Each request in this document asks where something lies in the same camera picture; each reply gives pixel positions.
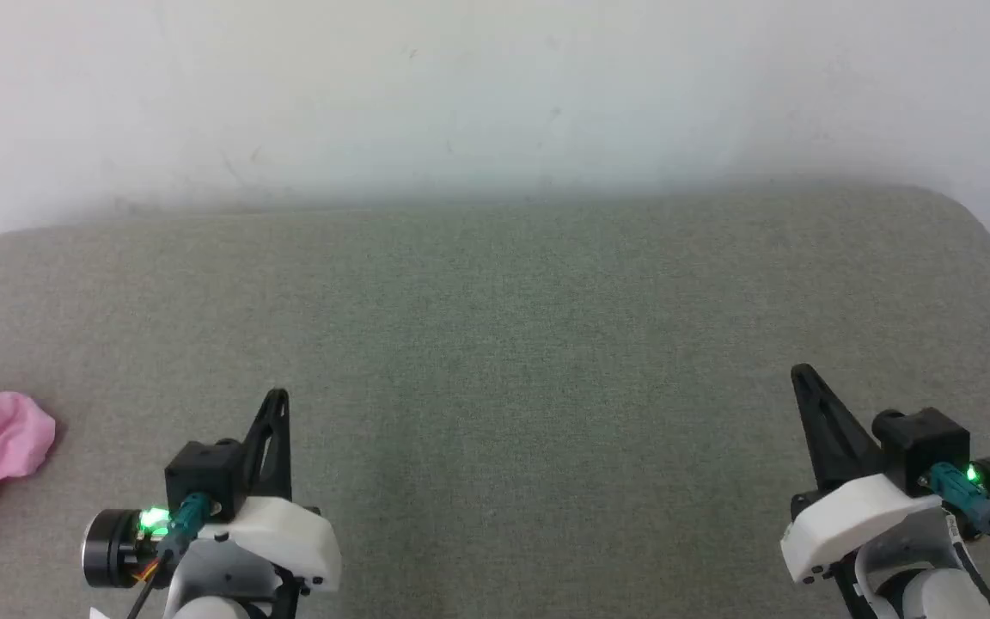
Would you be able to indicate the grey-green fabric sofa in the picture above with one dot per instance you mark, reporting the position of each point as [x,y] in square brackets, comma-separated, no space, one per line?
[495,361]

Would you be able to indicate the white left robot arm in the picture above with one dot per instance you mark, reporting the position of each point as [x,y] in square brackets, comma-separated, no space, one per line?
[207,610]

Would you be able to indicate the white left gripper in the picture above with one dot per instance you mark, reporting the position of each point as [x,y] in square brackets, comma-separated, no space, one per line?
[289,537]

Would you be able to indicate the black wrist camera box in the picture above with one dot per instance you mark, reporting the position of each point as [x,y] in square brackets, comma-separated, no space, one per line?
[203,477]
[925,443]

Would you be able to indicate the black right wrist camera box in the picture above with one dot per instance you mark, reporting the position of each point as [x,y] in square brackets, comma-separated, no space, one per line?
[925,443]

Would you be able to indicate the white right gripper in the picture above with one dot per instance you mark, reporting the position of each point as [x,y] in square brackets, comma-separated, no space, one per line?
[847,516]

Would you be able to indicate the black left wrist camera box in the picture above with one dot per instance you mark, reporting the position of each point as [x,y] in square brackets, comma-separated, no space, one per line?
[203,477]

